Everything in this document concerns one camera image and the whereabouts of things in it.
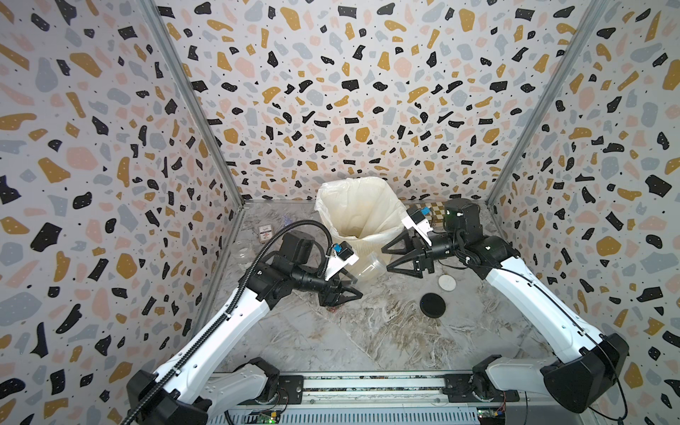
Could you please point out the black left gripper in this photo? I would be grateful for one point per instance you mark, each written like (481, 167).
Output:
(332, 297)

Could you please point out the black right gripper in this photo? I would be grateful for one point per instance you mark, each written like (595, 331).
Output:
(416, 258)

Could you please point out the white round jar lid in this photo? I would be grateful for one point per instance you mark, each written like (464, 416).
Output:
(447, 282)

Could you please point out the black round jar lid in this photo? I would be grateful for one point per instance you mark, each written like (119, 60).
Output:
(432, 305)

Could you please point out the clear labelled plastic jar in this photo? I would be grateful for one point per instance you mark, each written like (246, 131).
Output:
(242, 254)

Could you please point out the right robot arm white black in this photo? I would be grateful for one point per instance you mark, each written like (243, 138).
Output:
(585, 363)

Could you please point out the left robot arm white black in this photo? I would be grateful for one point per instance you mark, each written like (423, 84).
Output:
(184, 390)

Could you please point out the wooden folding chess board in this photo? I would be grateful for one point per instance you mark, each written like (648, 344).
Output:
(436, 214)

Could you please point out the cream ribbed trash bin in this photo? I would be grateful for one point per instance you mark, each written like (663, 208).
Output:
(366, 246)

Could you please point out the white plastic bin liner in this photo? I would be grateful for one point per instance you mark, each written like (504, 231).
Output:
(365, 209)

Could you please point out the small playing card box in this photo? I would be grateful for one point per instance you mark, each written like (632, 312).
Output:
(265, 233)

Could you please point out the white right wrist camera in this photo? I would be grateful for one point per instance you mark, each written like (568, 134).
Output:
(417, 219)

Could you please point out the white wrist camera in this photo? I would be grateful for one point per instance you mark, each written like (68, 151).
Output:
(417, 219)
(342, 255)

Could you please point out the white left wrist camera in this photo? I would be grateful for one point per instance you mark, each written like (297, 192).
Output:
(342, 255)

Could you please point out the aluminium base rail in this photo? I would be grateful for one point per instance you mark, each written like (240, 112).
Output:
(411, 397)

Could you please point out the aluminium corner post left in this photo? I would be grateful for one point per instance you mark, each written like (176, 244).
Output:
(166, 47)

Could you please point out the aluminium corner post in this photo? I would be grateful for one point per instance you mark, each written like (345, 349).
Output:
(590, 19)
(166, 47)

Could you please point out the aluminium corner post right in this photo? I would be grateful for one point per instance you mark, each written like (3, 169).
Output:
(590, 19)

